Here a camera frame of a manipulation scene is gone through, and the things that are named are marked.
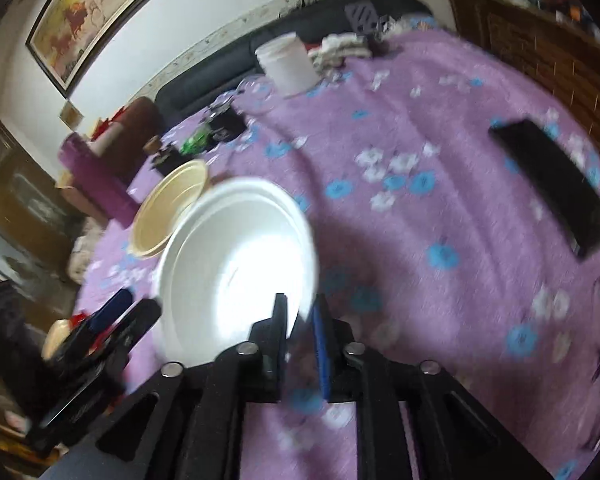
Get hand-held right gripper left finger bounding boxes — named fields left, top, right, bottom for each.
left=42, top=292, right=289, bottom=480

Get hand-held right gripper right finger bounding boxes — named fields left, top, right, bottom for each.
left=315, top=293, right=554, bottom=480

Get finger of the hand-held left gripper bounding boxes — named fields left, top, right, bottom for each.
left=67, top=287, right=134, bottom=342
left=86, top=299, right=162, bottom=362

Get white foam bowl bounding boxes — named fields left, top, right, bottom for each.
left=152, top=176, right=319, bottom=369

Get small cream plastic bowl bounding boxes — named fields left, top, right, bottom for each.
left=41, top=318, right=75, bottom=362

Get large cream plastic bowl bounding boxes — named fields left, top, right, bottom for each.
left=129, top=159, right=211, bottom=261

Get wooden glass-panel doors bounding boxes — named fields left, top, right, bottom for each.
left=0, top=117, right=83, bottom=288

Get purple thermos bottle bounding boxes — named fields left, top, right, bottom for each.
left=57, top=131, right=142, bottom=229

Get purple floral tablecloth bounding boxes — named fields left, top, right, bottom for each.
left=70, top=22, right=600, bottom=480

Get green circuit board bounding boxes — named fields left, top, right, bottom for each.
left=180, top=129, right=212, bottom=157

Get brown armchair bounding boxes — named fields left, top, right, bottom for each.
left=96, top=97, right=167, bottom=157

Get clear glass cup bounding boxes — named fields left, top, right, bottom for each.
left=236, top=73, right=277, bottom=112

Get white plastic cup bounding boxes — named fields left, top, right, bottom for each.
left=255, top=31, right=319, bottom=98

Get white folded cloth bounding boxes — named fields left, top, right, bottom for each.
left=311, top=31, right=375, bottom=69

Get black phone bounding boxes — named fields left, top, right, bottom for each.
left=488, top=118, right=600, bottom=262

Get black leather sofa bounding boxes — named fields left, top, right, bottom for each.
left=155, top=0, right=433, bottom=127

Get framed painting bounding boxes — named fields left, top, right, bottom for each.
left=25, top=0, right=203, bottom=99

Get grey slotted object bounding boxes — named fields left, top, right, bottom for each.
left=344, top=2, right=382, bottom=37

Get wooden cabinet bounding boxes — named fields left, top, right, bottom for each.
left=434, top=0, right=600, bottom=163

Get yellow wall notice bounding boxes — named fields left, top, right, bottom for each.
left=59, top=101, right=84, bottom=129

